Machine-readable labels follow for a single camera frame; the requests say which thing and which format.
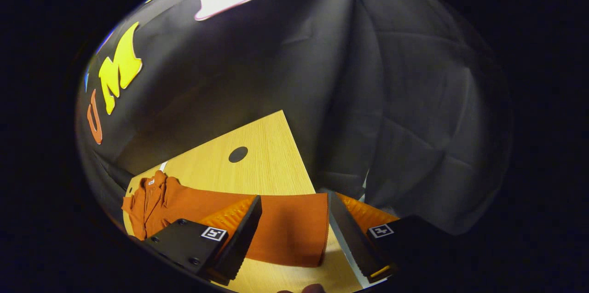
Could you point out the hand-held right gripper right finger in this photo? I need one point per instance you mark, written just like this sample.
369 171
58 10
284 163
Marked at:
352 242

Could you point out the white tape strip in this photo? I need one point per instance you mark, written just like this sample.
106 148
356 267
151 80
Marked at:
163 166

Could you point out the rust orange button-up garment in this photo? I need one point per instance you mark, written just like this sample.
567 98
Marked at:
290 228

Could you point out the black table grommet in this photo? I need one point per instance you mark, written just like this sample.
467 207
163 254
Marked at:
238 154

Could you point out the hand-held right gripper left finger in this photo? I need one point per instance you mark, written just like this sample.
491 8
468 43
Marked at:
241 242

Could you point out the black backdrop cloth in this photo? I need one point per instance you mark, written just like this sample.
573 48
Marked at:
322 77

